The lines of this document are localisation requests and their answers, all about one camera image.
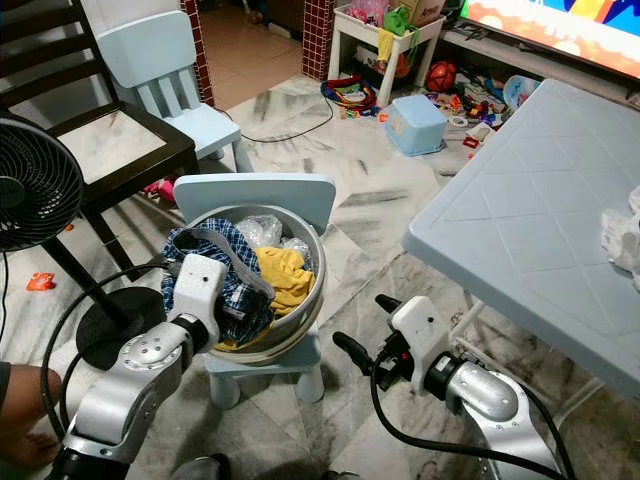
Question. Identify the light blue child chair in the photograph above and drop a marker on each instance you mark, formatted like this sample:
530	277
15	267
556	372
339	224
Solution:
255	190
155	60

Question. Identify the clear plastic bag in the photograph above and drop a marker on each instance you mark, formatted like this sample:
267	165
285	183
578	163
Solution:
260	230

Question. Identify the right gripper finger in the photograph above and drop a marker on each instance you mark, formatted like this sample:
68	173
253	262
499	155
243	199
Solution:
388	303
355	352

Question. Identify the colourful toy rings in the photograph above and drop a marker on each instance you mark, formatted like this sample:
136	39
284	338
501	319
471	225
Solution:
350	97

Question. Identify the pink bag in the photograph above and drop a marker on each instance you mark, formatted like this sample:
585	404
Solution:
365	10

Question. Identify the grey robot foot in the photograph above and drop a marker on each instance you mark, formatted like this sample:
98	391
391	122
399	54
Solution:
200	468

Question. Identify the black standing fan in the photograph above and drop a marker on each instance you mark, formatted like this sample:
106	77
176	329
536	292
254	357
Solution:
40	180

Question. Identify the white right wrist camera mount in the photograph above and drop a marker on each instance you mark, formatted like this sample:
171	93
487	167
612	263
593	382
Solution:
420	335

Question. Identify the flat screen television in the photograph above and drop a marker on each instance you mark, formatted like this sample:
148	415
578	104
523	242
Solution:
560	30

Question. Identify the light blue plastic bin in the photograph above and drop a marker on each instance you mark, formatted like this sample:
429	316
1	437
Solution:
420	125

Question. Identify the white cloth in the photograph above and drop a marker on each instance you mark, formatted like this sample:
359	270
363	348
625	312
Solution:
622	235

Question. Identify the white toy shelf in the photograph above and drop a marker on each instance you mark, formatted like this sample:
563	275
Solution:
355	30

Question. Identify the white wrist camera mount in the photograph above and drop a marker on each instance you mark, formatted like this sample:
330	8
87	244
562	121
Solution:
420	335
200	290

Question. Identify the light blue plastic table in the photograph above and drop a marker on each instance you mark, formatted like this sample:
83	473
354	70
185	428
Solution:
530	200

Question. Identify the green toy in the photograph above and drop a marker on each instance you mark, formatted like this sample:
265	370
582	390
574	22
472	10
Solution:
398	20

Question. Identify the cardboard box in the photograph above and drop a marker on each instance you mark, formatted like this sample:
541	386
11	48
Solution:
425	8

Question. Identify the blue plaid garment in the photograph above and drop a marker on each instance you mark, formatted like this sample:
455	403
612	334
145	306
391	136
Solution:
185	280

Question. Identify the person's bare leg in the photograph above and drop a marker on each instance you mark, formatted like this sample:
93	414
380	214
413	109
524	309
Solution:
25	400

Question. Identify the metal basin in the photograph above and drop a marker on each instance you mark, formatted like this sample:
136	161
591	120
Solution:
305	325

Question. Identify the small orange toy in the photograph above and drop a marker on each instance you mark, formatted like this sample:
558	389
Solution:
42	282

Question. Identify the yellow garment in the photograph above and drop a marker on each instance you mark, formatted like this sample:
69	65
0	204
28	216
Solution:
290	275

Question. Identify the orange basketball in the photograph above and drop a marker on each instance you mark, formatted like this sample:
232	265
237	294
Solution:
441	76

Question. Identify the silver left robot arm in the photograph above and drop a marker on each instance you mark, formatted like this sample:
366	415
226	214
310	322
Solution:
130	400

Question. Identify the dark wooden chair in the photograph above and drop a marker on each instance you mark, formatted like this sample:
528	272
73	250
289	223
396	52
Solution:
140	140

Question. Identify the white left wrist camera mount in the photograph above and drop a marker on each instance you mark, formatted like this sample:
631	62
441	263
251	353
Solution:
200	290

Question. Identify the yellow cloth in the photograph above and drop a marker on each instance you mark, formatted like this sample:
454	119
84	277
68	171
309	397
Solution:
387	45

